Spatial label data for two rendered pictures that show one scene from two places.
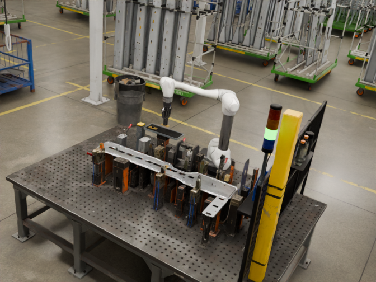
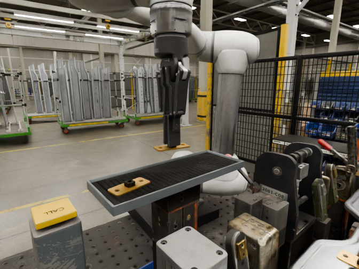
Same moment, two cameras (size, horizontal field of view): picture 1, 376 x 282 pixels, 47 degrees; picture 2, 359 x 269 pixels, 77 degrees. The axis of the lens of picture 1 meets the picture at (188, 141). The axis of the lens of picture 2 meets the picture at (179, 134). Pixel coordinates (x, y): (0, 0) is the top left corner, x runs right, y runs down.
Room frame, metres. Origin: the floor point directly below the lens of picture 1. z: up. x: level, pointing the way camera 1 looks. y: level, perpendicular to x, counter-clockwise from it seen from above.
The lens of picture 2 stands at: (3.47, 0.70, 1.37)
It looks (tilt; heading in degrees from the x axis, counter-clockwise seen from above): 13 degrees down; 295
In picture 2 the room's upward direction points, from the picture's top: straight up
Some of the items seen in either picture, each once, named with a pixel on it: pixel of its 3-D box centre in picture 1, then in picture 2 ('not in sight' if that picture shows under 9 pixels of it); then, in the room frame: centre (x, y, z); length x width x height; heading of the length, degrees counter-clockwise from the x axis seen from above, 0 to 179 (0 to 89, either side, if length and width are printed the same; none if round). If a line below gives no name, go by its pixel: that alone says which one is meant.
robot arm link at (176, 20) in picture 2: (167, 98); (171, 24); (3.71, 0.23, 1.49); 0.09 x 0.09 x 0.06
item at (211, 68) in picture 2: not in sight; (239, 111); (4.05, -2.49, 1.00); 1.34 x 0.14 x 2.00; 150
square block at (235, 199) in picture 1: (234, 215); not in sight; (2.86, -0.43, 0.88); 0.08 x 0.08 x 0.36; 64
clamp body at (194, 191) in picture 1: (193, 206); not in sight; (2.93, -0.10, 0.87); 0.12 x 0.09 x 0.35; 154
